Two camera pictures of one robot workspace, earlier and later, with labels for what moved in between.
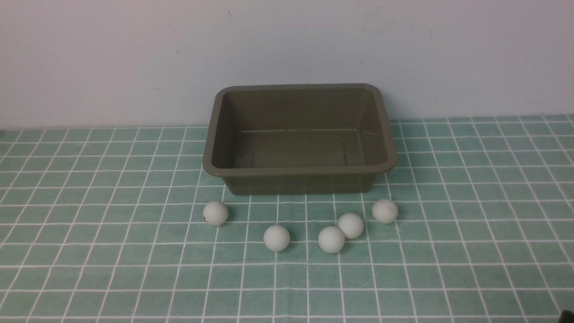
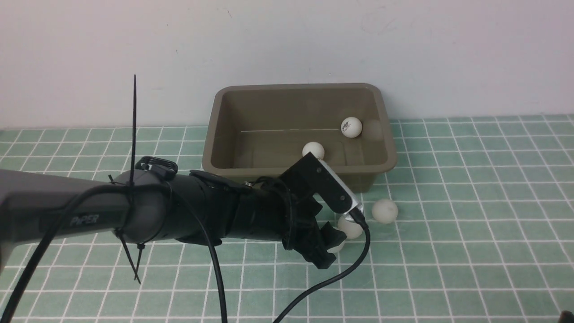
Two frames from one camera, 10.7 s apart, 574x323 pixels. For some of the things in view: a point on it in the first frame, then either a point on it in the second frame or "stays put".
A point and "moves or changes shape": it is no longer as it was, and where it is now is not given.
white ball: x=215 y=213 moves or changes shape
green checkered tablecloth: x=125 y=224 stays put
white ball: x=276 y=238 moves or changes shape
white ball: x=352 y=225 stays put
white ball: x=384 y=211 stays put
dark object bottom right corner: x=566 y=316 stays put
